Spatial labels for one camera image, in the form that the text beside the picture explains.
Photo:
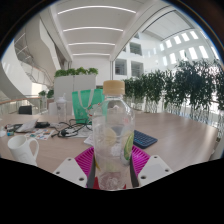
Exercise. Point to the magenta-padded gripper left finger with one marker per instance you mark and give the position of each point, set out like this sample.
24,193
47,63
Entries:
71,171

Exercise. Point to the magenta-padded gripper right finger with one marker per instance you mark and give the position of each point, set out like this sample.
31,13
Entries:
153,168

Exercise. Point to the clear plastic drink bottle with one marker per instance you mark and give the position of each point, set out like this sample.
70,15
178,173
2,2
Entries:
113,133

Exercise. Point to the dark blue keyboard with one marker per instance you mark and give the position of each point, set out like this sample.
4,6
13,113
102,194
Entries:
145,139

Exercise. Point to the colourful sticker sheet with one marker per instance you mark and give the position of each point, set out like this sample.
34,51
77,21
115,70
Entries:
40,134

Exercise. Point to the white mug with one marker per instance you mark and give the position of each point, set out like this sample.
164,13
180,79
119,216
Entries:
20,150

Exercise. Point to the clear shaker bottle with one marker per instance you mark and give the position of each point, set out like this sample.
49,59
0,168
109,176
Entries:
61,110

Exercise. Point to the white paper stack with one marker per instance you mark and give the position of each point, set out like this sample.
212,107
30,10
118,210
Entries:
26,126

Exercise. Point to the green tote bag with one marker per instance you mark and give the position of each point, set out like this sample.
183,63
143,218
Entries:
83,106

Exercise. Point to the black chair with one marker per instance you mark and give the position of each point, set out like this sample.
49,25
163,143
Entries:
25,110

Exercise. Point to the small potted green plants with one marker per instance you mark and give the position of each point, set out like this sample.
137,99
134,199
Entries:
46,93

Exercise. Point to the tall green plant hedge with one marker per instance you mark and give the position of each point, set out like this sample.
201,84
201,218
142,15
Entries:
180,86

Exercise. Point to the low green plant row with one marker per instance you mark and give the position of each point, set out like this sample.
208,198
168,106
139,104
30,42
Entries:
75,71

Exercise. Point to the long ceiling light strips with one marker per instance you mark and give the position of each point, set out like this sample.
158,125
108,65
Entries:
95,29

